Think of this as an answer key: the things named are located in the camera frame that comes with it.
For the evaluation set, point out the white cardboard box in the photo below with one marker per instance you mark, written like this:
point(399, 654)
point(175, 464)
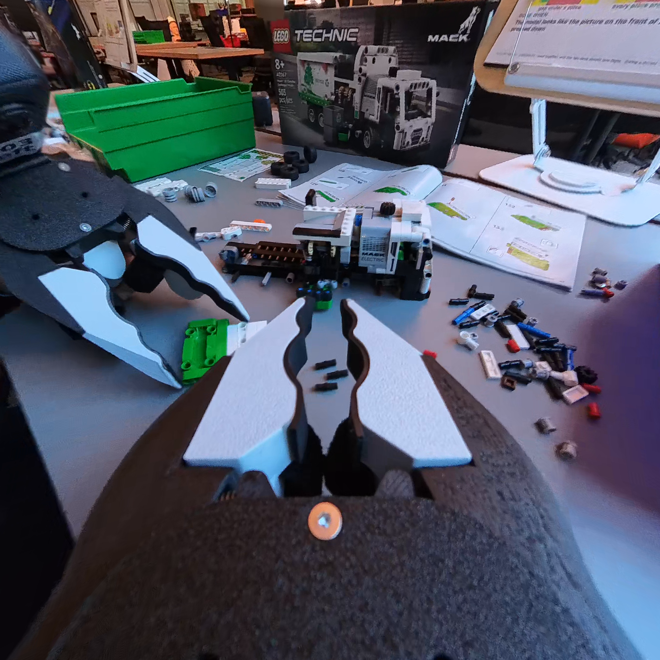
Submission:
point(116, 31)

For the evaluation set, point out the white document stand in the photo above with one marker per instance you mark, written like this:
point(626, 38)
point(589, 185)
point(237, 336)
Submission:
point(567, 191)

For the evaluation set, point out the cluster of grey lego connectors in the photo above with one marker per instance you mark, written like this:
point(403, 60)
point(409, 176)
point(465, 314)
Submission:
point(600, 281)

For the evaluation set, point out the wooden work table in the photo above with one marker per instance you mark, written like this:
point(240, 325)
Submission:
point(206, 52)

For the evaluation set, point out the blue plastic bin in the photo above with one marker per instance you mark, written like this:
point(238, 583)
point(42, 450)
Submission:
point(629, 386)

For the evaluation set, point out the black lego set box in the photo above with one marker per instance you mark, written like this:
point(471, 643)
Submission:
point(448, 93)

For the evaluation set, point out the black lego tire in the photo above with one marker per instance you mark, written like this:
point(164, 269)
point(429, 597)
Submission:
point(277, 168)
point(288, 174)
point(290, 156)
point(300, 165)
point(310, 153)

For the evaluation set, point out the green black lego subassembly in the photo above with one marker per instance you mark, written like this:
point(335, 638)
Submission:
point(322, 304)

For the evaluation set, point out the green and white lego panel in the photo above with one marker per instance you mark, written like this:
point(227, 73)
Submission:
point(201, 345)

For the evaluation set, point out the white lego beam orange stud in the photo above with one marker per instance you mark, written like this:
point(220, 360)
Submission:
point(252, 225)

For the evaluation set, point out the dark grey cylinder container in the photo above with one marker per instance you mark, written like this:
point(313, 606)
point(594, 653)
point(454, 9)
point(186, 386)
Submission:
point(262, 111)

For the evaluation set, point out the partly built lego truck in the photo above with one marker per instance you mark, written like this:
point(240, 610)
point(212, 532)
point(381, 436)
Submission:
point(371, 242)

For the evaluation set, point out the white grey lego connector piece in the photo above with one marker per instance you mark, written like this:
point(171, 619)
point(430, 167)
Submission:
point(211, 235)

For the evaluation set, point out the grey lego beam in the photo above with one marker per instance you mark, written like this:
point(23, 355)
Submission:
point(268, 202)

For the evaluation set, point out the green plastic bin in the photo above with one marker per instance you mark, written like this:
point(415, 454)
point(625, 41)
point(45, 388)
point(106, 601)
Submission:
point(170, 134)

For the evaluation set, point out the tan lego bush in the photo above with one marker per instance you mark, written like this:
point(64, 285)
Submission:
point(566, 449)
point(545, 424)

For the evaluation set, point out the laminated instruction sheet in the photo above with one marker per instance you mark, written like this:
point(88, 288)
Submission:
point(567, 36)

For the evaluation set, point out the open instruction booklet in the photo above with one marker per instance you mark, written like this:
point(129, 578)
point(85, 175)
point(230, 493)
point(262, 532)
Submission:
point(515, 242)

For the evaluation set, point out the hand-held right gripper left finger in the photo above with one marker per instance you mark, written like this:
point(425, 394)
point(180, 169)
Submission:
point(247, 407)

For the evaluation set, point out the grey lego wheel rim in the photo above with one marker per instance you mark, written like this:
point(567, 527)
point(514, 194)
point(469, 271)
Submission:
point(170, 193)
point(195, 193)
point(210, 189)

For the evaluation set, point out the green white sticker sheet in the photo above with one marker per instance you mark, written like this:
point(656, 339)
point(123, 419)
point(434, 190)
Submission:
point(232, 166)

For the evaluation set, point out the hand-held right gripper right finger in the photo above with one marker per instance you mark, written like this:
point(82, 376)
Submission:
point(407, 407)

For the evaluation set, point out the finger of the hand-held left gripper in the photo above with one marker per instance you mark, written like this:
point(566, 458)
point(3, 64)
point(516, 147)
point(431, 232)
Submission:
point(93, 309)
point(180, 252)

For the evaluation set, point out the white lego brick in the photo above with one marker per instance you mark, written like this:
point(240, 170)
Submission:
point(272, 183)

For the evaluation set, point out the black cardboard box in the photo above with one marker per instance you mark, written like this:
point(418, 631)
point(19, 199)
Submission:
point(77, 46)

